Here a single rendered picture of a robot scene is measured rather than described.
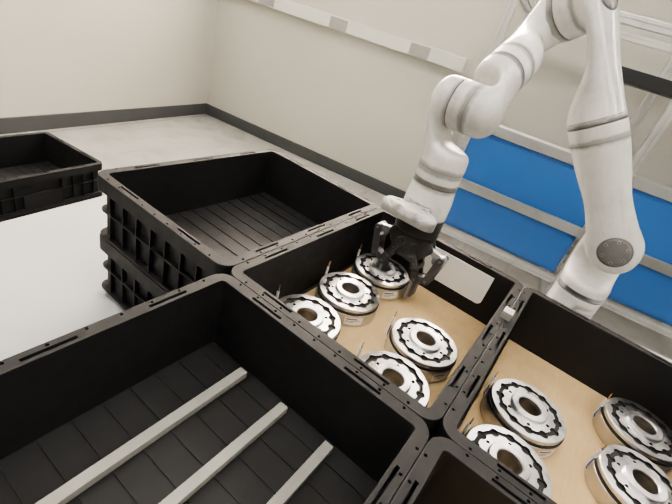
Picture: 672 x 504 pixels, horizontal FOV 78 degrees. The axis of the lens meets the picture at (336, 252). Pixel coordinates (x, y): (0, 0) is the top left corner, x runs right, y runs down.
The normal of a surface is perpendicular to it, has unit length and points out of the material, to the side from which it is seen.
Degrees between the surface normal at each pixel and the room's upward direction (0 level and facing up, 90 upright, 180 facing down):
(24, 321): 0
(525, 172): 90
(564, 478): 0
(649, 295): 90
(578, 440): 0
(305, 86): 90
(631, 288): 90
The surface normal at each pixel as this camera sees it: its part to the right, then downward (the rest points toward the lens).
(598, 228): -0.71, 0.27
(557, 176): -0.45, 0.35
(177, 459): 0.26, -0.83
